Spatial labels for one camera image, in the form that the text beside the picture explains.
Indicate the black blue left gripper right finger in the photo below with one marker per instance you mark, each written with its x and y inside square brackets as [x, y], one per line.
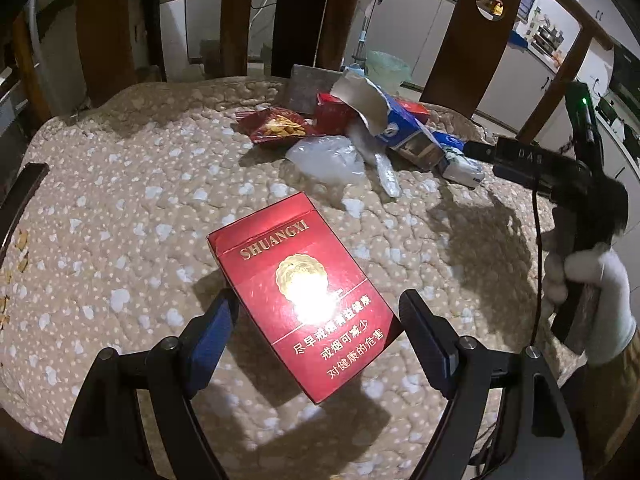
[505, 412]

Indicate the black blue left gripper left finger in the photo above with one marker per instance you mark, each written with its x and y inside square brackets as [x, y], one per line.
[104, 437]

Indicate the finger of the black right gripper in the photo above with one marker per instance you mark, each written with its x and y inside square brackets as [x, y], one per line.
[480, 151]

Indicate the red Shuangxi cigarette pack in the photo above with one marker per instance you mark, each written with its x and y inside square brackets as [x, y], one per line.
[319, 312]

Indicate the green trash bag bin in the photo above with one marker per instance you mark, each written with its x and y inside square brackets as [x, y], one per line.
[387, 71]

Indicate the white kitchen cabinets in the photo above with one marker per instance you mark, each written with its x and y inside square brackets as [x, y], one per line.
[500, 60]

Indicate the white gloved right hand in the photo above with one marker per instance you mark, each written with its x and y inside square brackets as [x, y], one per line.
[613, 324]

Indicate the torn blue white carton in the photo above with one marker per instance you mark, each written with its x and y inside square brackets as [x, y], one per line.
[429, 136]

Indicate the light blue mop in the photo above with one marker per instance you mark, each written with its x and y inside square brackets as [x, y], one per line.
[359, 56]

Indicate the clear plastic bag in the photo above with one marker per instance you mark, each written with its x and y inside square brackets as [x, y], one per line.
[330, 160]

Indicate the small red box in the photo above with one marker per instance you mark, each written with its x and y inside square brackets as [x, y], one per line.
[332, 115]

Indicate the grey metal tin box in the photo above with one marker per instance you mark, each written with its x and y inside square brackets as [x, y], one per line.
[305, 83]

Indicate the red snack packet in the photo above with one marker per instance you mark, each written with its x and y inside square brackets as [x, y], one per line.
[275, 127]

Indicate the black phone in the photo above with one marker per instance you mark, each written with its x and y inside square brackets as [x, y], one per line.
[17, 199]

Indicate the dark wooden chair frame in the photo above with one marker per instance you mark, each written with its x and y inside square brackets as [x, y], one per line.
[312, 32]

